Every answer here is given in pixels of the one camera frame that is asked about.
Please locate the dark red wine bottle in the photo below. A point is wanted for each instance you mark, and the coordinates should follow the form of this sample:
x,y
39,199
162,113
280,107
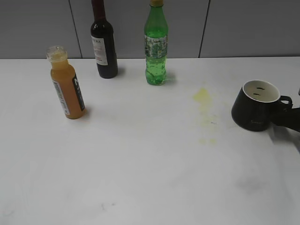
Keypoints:
x,y
103,42

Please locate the green soda bottle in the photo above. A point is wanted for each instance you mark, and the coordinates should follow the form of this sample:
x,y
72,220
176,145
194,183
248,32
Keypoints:
x,y
156,44

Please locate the orange juice bottle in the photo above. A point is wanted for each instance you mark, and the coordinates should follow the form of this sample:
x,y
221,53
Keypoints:
x,y
65,81

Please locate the black mug white interior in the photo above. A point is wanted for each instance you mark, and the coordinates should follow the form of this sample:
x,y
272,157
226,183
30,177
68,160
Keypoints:
x,y
255,104

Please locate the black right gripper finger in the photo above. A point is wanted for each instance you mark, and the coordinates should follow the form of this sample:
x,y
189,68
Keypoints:
x,y
289,119

